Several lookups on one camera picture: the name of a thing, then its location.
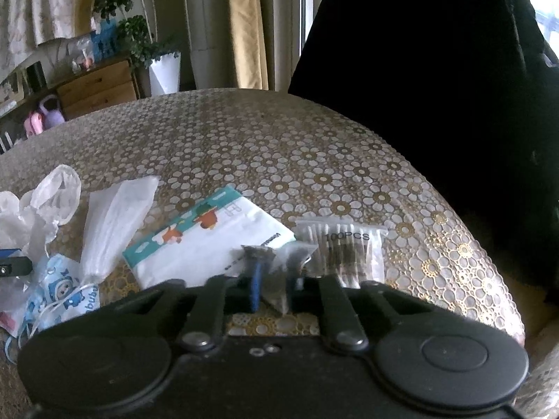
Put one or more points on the grey curtain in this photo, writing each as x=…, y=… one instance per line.
x=209, y=26

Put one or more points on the pink toy backpack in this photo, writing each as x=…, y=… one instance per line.
x=34, y=123

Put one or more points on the blue cartoon face mask pack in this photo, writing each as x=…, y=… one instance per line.
x=59, y=290

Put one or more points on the wooden drawer cabinet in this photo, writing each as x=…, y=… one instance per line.
x=100, y=89

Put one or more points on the small clear plastic bag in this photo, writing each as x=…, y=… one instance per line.
x=276, y=288

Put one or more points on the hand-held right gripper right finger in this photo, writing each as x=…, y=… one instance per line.
x=291, y=273

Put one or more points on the person in black clothing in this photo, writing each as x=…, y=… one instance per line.
x=415, y=96

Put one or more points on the white patterned hanging cloth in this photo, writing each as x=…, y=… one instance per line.
x=39, y=4

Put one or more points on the green leafy plant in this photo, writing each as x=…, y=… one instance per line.
x=131, y=30

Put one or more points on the white chair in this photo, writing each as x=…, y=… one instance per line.
x=6, y=142

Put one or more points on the yellow curtain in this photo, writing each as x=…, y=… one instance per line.
x=249, y=26

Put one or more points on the purple kettlebell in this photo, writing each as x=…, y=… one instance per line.
x=53, y=113

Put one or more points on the white planter pot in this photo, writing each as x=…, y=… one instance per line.
x=166, y=74

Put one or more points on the clear bag of toys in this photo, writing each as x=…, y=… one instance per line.
x=82, y=54

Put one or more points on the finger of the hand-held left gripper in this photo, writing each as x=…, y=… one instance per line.
x=15, y=267

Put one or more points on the clear bag of cotton swabs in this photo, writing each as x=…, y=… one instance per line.
x=345, y=251

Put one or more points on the cartoon print tissue pack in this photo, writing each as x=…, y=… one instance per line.
x=205, y=244

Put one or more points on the crumpled white plastic bag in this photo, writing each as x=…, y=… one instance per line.
x=48, y=200

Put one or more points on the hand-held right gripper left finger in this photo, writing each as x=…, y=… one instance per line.
x=254, y=280

